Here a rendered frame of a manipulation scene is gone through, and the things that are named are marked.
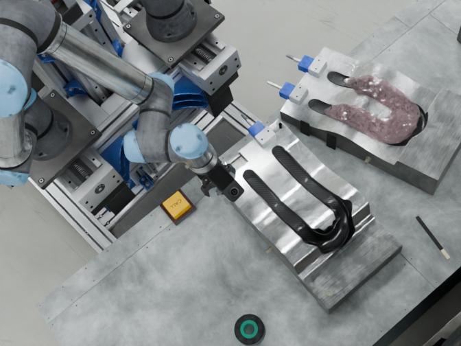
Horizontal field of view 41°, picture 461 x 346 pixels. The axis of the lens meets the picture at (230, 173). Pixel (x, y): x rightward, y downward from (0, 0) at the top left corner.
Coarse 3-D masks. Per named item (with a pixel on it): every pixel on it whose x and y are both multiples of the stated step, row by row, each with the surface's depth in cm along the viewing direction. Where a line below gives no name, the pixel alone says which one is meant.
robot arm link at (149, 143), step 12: (144, 120) 142; (156, 120) 141; (168, 120) 144; (132, 132) 141; (144, 132) 140; (156, 132) 140; (168, 132) 139; (132, 144) 140; (144, 144) 139; (156, 144) 139; (132, 156) 141; (144, 156) 140; (156, 156) 139; (168, 156) 139
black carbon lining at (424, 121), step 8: (336, 72) 187; (336, 80) 186; (312, 104) 184; (320, 104) 184; (328, 104) 183; (416, 104) 176; (320, 112) 183; (424, 112) 174; (424, 120) 174; (416, 128) 174; (424, 128) 168; (392, 144) 173; (400, 144) 172
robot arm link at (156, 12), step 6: (144, 0) 166; (150, 0) 165; (156, 0) 165; (162, 0) 165; (168, 0) 166; (174, 0) 168; (180, 0) 170; (144, 6) 171; (150, 6) 168; (156, 6) 167; (162, 6) 167; (168, 6) 168; (174, 6) 169; (150, 12) 171; (156, 12) 170; (162, 12) 170; (168, 12) 170
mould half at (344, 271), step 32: (256, 160) 176; (288, 192) 171; (352, 192) 162; (256, 224) 169; (320, 224) 160; (288, 256) 158; (320, 256) 164; (352, 256) 163; (384, 256) 161; (320, 288) 161; (352, 288) 160
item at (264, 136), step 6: (246, 120) 181; (258, 120) 179; (252, 126) 179; (258, 126) 178; (264, 126) 178; (252, 132) 178; (258, 132) 178; (264, 132) 176; (270, 132) 175; (258, 138) 175; (264, 138) 175; (270, 138) 175; (264, 144) 175
